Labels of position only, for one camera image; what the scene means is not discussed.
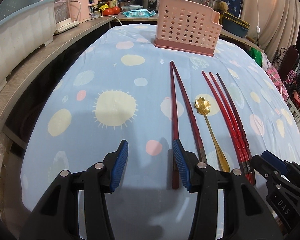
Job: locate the red tomato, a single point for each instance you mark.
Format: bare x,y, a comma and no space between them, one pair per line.
107,12
116,10

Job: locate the yellow oil bottle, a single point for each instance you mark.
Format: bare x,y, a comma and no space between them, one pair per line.
112,3

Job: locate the pink perforated utensil basket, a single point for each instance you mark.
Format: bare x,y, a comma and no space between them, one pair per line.
187,26

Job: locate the bright red chopstick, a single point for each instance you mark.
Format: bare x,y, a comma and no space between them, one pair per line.
235,126
240,155

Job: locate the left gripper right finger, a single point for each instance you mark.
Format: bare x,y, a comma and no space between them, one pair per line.
182,162

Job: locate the red tomato left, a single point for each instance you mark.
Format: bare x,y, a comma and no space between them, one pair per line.
107,12

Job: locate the dark red chopstick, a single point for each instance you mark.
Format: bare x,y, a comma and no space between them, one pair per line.
175,133
196,133

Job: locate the dark blue tub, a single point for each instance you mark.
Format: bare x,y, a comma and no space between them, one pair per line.
235,26

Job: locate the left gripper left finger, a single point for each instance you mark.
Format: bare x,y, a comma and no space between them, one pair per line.
118,163

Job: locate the pink kettle appliance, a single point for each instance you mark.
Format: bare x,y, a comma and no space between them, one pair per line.
82,10

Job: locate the dark wooden chair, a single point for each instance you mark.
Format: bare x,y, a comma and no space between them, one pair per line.
290,56

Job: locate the green bag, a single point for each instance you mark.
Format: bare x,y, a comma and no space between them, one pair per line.
256,55

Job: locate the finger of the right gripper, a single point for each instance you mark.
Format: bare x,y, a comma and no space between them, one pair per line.
274,160
264,168

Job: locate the white small appliance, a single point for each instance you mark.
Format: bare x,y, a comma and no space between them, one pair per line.
64,21

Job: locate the gold flower spoon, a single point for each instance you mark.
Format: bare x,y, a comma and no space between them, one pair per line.
203,107

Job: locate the pink floral cloth pile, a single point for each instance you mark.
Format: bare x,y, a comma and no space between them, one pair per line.
274,76

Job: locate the red tomato right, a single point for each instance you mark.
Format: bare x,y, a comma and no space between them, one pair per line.
116,10

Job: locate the white dish rack bin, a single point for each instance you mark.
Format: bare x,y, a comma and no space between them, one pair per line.
24,26

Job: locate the light blue dotted tablecloth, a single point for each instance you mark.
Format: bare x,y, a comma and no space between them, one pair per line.
119,89

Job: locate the blue wet wipes pack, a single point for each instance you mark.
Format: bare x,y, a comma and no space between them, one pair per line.
143,13

